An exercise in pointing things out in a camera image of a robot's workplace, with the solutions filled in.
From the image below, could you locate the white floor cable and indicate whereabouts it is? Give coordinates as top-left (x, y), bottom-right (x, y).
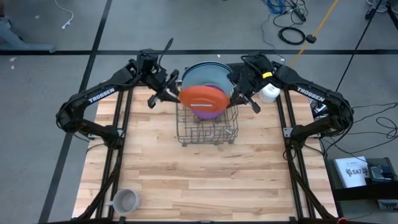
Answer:
top-left (55, 0), bottom-right (75, 30)

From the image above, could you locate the dark blue plate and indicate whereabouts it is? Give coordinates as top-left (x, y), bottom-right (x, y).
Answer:
top-left (182, 61), bottom-right (234, 72)

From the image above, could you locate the grey furniture base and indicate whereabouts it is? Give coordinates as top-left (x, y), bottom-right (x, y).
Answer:
top-left (0, 0), bottom-right (57, 54)

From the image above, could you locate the grey mug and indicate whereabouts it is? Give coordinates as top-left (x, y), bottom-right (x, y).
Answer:
top-left (106, 188), bottom-right (141, 215)

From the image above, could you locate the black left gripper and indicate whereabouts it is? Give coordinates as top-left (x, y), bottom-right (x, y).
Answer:
top-left (141, 63), bottom-right (182, 108)

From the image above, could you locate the black electronic device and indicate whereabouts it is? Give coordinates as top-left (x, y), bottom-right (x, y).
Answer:
top-left (368, 164), bottom-right (396, 183)

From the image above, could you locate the light blue plate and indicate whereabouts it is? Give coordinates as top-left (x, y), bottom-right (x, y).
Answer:
top-left (182, 63), bottom-right (234, 97)

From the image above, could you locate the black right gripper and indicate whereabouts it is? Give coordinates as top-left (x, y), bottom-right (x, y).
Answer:
top-left (229, 63), bottom-right (274, 114)

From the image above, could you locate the coiled black cable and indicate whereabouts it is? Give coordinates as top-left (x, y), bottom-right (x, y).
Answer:
top-left (278, 26), bottom-right (307, 46)

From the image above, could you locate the black power strip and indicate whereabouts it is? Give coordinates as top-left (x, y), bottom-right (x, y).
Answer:
top-left (292, 7), bottom-right (308, 23)

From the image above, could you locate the black side cart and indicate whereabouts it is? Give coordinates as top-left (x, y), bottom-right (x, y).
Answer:
top-left (325, 157), bottom-right (398, 218)

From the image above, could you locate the blue cable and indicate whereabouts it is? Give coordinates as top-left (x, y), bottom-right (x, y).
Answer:
top-left (261, 0), bottom-right (293, 78)

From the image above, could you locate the black metal table frame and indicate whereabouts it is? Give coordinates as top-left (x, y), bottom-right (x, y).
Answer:
top-left (73, 80), bottom-right (338, 224)

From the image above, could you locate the black perforated floor grate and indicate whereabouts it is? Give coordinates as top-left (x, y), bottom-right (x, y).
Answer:
top-left (226, 62), bottom-right (249, 81)

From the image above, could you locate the white printed booklet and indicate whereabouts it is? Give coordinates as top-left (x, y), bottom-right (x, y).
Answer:
top-left (334, 156), bottom-right (371, 189)

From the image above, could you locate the grey wire dish rack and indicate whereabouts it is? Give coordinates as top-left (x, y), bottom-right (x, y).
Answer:
top-left (175, 93), bottom-right (239, 147)

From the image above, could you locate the white mug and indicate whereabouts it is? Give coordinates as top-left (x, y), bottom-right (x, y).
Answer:
top-left (259, 83), bottom-right (280, 104)

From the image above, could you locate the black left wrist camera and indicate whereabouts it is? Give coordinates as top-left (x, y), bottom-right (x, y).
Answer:
top-left (138, 49), bottom-right (159, 68)

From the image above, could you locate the grey labelled box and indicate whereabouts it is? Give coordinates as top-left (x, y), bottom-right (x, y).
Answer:
top-left (377, 198), bottom-right (398, 211)

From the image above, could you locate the black tripod stand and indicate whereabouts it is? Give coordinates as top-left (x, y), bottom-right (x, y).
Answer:
top-left (331, 0), bottom-right (398, 93)

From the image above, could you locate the orange plate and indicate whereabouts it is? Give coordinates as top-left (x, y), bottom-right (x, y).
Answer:
top-left (178, 86), bottom-right (231, 113)

